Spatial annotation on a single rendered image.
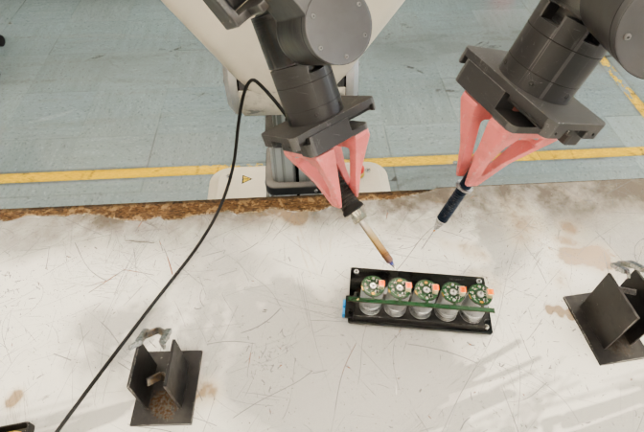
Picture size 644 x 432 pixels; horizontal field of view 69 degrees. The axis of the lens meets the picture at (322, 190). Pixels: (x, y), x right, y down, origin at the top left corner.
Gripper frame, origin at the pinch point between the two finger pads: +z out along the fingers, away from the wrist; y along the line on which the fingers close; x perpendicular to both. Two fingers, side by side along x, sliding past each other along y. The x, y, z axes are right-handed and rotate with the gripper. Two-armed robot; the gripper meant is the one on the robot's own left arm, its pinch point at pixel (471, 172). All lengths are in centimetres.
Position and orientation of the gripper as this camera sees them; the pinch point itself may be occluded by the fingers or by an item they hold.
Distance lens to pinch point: 43.1
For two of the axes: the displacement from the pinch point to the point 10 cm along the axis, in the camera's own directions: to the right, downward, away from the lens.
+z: -3.2, 7.2, 6.1
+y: 4.0, 6.9, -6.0
